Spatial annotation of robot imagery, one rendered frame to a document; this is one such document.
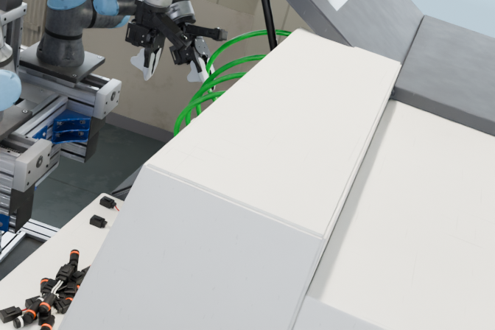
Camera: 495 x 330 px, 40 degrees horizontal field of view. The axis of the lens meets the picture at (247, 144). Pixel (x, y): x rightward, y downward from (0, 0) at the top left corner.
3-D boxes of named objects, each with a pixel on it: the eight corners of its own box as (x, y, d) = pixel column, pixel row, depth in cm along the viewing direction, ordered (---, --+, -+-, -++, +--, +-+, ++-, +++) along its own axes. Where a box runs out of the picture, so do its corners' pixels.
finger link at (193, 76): (195, 96, 188) (186, 65, 189) (213, 88, 186) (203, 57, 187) (189, 95, 185) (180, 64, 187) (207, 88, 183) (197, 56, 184)
